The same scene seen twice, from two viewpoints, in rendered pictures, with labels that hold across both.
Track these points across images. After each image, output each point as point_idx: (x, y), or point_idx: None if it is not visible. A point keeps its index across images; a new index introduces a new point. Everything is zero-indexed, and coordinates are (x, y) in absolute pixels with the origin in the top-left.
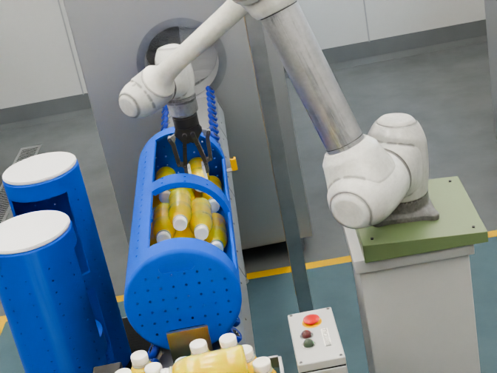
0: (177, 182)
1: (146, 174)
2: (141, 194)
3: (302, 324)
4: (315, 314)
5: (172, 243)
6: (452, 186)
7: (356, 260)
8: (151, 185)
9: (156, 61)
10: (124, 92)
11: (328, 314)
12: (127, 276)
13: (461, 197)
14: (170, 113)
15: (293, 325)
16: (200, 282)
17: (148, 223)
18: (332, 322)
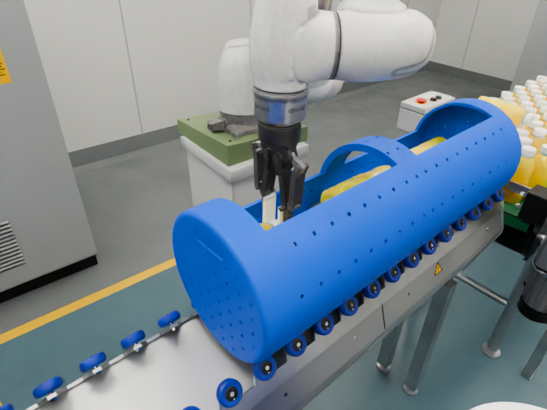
0: (386, 137)
1: (372, 194)
2: (413, 179)
3: (426, 103)
4: (413, 102)
5: (474, 102)
6: (196, 118)
7: (305, 144)
8: (403, 161)
9: (317, 4)
10: (430, 19)
11: (409, 100)
12: (514, 141)
13: (212, 114)
14: (305, 112)
15: (431, 105)
16: (454, 129)
17: (465, 132)
18: (413, 98)
